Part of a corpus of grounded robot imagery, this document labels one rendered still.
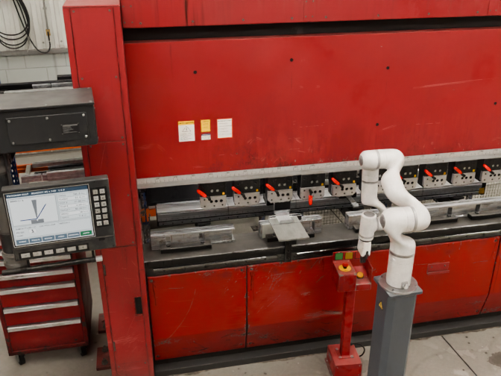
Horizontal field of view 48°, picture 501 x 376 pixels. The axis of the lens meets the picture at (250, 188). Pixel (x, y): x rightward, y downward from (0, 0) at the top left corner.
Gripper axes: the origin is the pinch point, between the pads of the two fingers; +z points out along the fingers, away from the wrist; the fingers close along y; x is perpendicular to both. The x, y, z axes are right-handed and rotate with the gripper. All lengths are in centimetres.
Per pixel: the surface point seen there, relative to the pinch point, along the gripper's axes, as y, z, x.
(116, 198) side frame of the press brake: -2, -49, -137
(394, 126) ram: -37, -67, 23
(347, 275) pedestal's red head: 5.6, 6.6, -10.5
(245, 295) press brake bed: -11, 30, -68
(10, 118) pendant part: 30, -109, -171
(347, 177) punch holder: -32.4, -36.9, -3.6
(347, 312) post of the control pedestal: 3.0, 37.5, -6.2
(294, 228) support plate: -15.2, -14.4, -38.3
